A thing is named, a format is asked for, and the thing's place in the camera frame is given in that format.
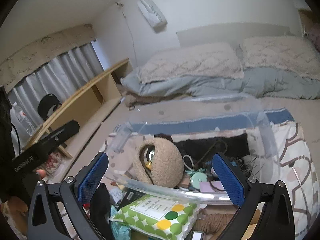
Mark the person's left hand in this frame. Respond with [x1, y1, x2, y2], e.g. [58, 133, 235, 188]
[36, 169, 47, 180]

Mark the clear water bottle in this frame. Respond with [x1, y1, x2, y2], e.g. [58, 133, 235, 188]
[12, 102, 36, 137]

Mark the patterned beige blanket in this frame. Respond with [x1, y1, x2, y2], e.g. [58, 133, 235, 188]
[102, 108, 319, 239]

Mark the brown yarn ball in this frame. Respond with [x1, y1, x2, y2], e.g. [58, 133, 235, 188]
[193, 205, 237, 235]

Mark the black cloth item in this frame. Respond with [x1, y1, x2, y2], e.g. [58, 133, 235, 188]
[89, 183, 113, 239]

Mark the mint round compact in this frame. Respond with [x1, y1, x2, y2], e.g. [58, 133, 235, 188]
[190, 172, 207, 191]

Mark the black cap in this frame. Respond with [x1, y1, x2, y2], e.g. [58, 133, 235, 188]
[37, 93, 62, 121]

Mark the black fabric in bin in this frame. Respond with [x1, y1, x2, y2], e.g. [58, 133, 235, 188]
[172, 132, 251, 165]

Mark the teal tissue packet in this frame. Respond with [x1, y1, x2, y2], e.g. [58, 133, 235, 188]
[110, 220, 131, 240]

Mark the green polka dot wipes pack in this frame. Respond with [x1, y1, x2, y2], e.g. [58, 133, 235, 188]
[110, 194, 206, 239]

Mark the black dark packet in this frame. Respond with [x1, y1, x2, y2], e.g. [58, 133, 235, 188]
[119, 189, 145, 209]

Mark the grey curtain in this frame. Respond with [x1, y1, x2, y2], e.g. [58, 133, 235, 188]
[7, 41, 104, 140]

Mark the clear plastic storage bin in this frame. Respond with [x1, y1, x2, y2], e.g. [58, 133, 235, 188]
[105, 94, 279, 205]

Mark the beige fuzzy teddy bag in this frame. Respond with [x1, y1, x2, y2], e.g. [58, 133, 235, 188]
[133, 137, 184, 188]

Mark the grey-blue duvet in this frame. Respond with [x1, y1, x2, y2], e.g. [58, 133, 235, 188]
[120, 67, 319, 100]

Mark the left beige quilted pillow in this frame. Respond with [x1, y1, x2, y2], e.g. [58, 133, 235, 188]
[138, 42, 244, 83]

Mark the beige quilted pillow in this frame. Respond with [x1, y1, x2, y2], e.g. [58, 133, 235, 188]
[241, 36, 319, 80]
[138, 42, 244, 83]

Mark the right beige quilted pillow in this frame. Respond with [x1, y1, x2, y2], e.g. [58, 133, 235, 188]
[241, 36, 319, 80]

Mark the white headboard panel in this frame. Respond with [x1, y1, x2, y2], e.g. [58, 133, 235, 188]
[177, 22, 293, 48]

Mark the white hanging wall pouch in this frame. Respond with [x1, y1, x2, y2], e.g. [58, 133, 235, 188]
[137, 0, 167, 28]

